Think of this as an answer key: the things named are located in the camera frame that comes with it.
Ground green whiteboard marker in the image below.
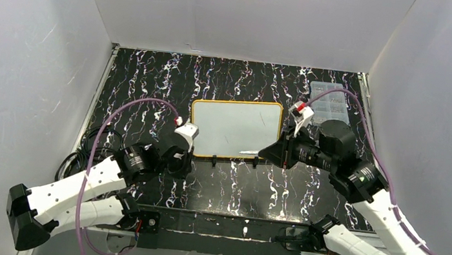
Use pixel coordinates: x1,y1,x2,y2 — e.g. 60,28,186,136
238,150,259,156

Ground yellow framed whiteboard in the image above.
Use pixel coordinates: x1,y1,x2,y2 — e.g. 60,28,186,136
190,99,283,159

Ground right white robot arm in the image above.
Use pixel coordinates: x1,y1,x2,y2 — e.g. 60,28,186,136
258,119,427,255

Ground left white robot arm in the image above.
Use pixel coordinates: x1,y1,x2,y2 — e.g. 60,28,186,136
6,129,196,251

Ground black binder clip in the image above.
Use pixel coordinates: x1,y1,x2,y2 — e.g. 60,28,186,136
211,155,218,168
252,156,259,169

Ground clear plastic compartment box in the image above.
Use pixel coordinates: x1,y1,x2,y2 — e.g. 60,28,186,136
310,81,349,126

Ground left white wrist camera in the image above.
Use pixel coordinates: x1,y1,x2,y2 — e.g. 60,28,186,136
172,117,200,152

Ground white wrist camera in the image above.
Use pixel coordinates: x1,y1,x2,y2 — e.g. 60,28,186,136
289,101,314,138
172,117,200,152

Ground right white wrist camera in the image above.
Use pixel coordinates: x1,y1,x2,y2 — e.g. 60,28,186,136
289,101,314,138

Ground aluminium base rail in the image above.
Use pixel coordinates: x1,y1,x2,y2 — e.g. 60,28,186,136
139,204,318,251

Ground black cable bundle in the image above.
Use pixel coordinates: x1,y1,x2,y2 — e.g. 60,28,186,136
54,121,123,189

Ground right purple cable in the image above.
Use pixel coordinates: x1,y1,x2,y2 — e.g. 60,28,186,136
285,83,452,255

